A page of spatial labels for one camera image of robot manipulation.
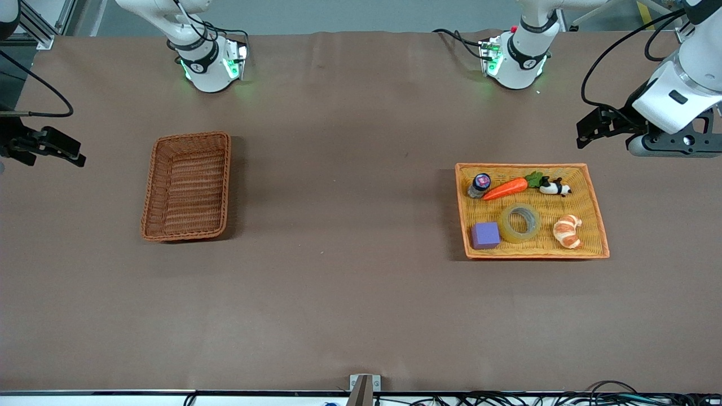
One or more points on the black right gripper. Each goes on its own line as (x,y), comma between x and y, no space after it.
(12,144)

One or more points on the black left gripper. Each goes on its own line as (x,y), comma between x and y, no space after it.
(625,120)

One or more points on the clear yellowish tape roll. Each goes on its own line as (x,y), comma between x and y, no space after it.
(510,231)

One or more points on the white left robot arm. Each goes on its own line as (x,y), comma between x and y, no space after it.
(519,67)

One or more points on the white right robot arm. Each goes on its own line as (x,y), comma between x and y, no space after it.
(208,73)

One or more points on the yellow basket with orange rim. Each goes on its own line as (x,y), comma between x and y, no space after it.
(569,239)

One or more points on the brown wicker basket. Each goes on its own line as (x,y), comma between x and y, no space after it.
(189,189)

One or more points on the toy panda figure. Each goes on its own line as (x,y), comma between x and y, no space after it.
(555,187)

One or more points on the toy croissant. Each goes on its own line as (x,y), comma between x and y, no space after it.
(567,231)

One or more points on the orange toy carrot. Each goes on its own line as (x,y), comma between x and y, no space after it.
(507,188)

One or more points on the purple foam cube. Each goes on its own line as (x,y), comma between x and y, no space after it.
(485,235)

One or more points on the brown table cover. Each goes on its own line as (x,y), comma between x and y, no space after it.
(350,282)

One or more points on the aluminium frame profile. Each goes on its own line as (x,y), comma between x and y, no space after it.
(42,25)
(632,10)

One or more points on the metal table edge bracket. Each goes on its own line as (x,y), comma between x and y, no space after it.
(364,386)

